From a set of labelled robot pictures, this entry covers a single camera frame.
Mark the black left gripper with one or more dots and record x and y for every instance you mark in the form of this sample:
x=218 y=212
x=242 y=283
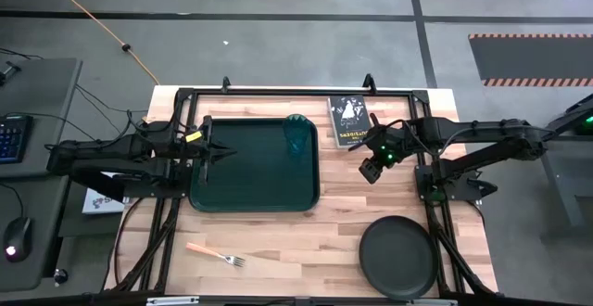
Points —
x=204 y=157

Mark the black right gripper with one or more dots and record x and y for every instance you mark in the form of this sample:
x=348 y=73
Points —
x=389 y=146

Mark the black round plate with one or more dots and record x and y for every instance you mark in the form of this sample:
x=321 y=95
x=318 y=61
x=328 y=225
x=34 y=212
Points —
x=398 y=257

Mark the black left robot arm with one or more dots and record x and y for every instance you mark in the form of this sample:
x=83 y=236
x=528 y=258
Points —
x=92 y=153

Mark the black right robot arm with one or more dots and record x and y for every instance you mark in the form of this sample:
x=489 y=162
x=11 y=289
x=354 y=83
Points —
x=486 y=134

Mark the dark green plastic tray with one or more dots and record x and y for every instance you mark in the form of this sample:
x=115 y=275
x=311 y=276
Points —
x=259 y=181

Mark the black paperback book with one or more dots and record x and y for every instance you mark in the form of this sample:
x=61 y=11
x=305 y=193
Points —
x=349 y=120

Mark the yellow tag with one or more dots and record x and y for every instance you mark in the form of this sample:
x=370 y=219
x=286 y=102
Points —
x=193 y=136

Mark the white printed box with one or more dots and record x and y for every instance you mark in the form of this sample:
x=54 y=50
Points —
x=99 y=202

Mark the grey desk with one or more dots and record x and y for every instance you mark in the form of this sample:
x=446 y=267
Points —
x=41 y=88

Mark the black hazard-striped floor mat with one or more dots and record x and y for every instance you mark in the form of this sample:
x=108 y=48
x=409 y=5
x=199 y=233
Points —
x=533 y=58

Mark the black round knob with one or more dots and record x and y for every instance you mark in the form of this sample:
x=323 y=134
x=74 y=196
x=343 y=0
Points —
x=60 y=276

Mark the black backlit keyboard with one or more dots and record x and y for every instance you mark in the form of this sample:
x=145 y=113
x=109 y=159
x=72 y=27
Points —
x=14 y=139

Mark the grey side stand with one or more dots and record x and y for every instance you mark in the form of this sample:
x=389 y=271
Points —
x=572 y=176

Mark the black computer mouse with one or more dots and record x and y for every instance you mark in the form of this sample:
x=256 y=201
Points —
x=17 y=238

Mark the black desk clamp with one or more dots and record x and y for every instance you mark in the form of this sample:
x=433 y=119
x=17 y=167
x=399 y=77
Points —
x=9 y=72

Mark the black aluminium table frame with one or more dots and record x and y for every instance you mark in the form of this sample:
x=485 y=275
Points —
x=301 y=92

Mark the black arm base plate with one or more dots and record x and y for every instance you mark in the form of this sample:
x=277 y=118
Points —
x=463 y=190

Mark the silver metal bracket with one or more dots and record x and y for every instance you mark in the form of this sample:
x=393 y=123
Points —
x=172 y=301
x=432 y=302

